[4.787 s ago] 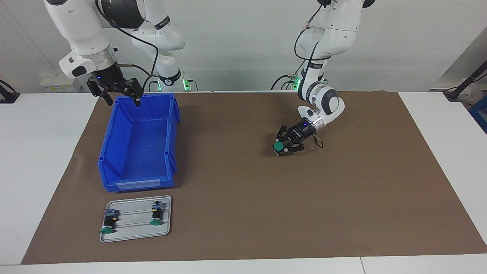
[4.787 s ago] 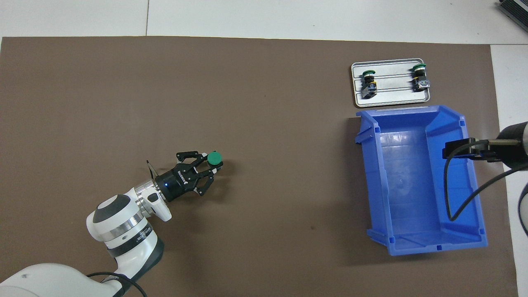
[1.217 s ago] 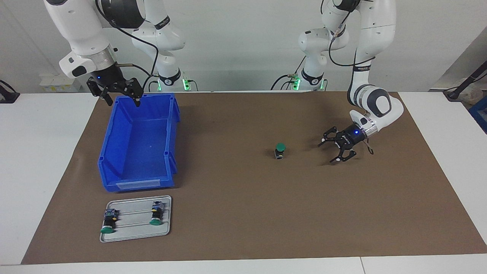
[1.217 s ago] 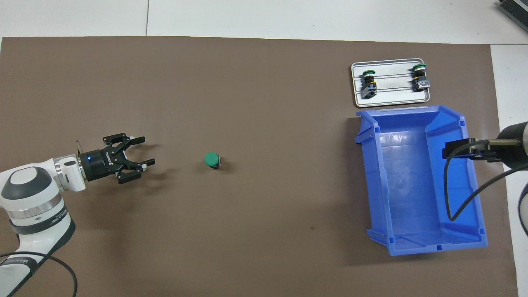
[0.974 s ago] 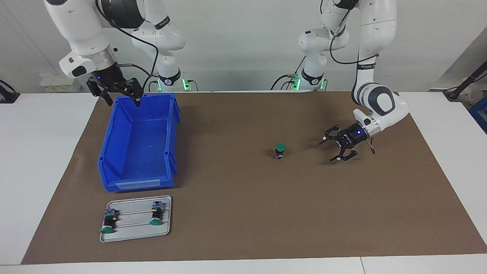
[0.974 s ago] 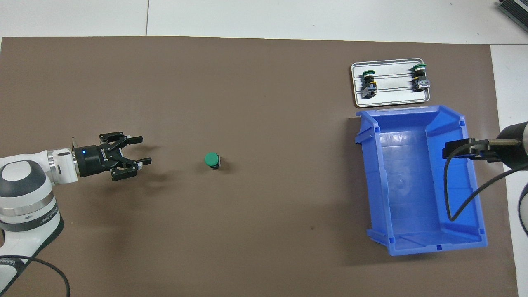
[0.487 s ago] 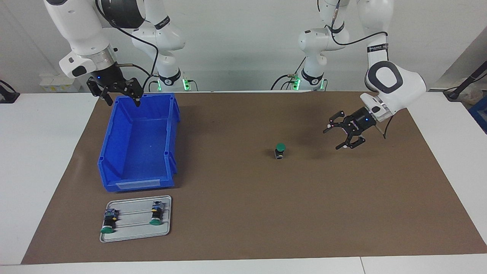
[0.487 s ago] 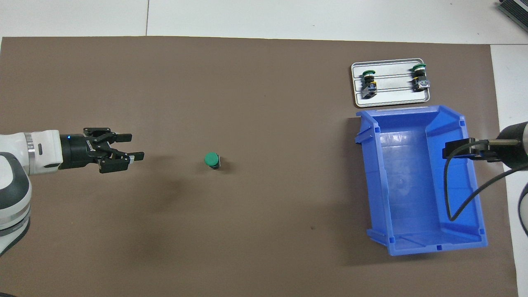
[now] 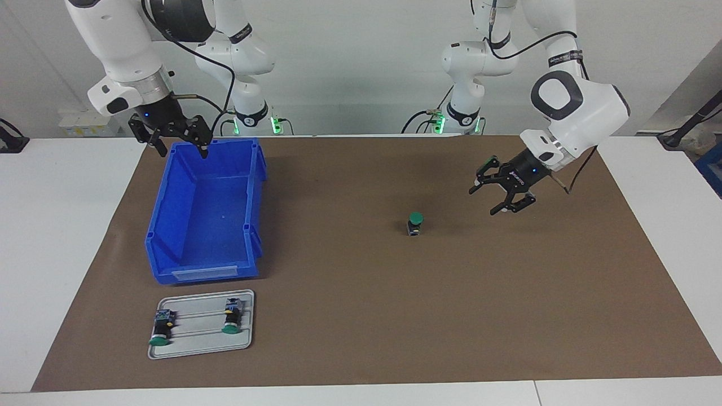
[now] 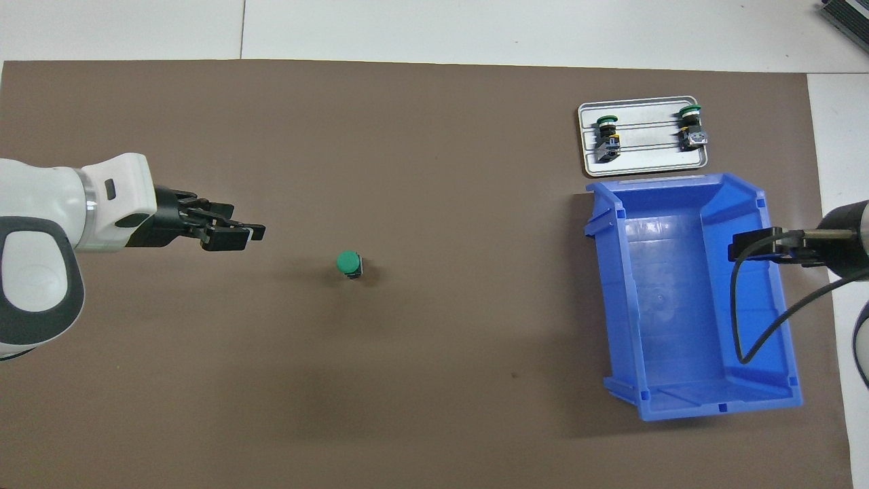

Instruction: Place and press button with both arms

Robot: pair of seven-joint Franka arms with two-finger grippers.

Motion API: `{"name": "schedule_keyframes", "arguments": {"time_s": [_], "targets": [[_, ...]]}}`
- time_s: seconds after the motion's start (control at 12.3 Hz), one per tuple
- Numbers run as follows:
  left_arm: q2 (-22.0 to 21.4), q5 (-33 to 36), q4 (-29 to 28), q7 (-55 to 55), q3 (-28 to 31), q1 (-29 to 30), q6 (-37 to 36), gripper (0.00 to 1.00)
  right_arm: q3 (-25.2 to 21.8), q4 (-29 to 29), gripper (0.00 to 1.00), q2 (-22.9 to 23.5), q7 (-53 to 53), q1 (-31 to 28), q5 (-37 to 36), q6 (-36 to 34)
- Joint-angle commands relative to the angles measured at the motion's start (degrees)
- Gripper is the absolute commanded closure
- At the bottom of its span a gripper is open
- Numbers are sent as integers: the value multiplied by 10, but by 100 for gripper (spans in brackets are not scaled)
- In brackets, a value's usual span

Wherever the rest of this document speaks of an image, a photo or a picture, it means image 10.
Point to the grey metal tray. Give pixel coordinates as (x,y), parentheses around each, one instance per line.
(645,157)

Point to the grey ribbed device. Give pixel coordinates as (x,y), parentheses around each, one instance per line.
(852,17)

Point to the brown table mat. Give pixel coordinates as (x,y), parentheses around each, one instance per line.
(204,136)

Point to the green button with grey block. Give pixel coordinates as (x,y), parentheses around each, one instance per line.
(692,132)

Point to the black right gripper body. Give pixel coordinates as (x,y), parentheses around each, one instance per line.
(842,251)

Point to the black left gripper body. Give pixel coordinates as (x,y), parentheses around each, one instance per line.
(170,227)

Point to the blue plastic storage bin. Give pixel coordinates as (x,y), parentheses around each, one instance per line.
(679,305)

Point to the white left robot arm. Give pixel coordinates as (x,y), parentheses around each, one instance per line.
(41,197)

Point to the green push button switch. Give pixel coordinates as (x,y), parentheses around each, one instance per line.
(348,261)

